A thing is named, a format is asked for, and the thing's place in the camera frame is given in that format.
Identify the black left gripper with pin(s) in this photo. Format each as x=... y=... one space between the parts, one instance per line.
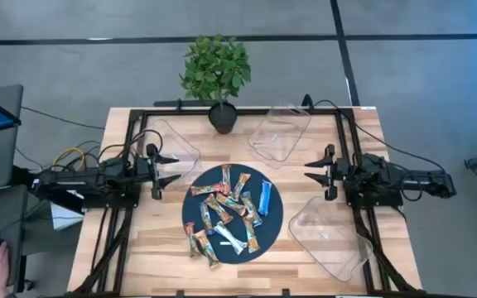
x=147 y=169

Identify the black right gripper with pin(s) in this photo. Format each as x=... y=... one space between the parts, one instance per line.
x=341 y=173

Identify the blue snack bar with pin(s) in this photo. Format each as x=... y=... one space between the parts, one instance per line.
x=226 y=178

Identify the granola bar orange wrapper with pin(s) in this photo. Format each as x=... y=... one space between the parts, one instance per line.
x=241 y=186
x=251 y=234
x=218 y=208
x=231 y=203
x=207 y=248

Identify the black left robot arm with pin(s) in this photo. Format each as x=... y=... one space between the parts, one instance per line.
x=77 y=182

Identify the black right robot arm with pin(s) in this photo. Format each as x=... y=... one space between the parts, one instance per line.
x=387 y=174

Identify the granola bar blue wrapper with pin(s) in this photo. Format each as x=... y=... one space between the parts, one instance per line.
x=264 y=198
x=206 y=218
x=251 y=210

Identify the granola bar white wrapper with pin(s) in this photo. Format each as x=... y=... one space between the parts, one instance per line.
x=230 y=237

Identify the clear plastic bin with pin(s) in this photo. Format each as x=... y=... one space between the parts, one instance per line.
x=180 y=145
x=329 y=240
x=280 y=132

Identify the round dark blue woven placemat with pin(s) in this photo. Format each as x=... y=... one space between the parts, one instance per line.
x=271 y=232

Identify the white paper sheet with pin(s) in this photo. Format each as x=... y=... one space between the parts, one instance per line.
x=64 y=217

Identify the green plant in black pot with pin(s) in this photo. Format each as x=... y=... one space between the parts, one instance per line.
x=218 y=66

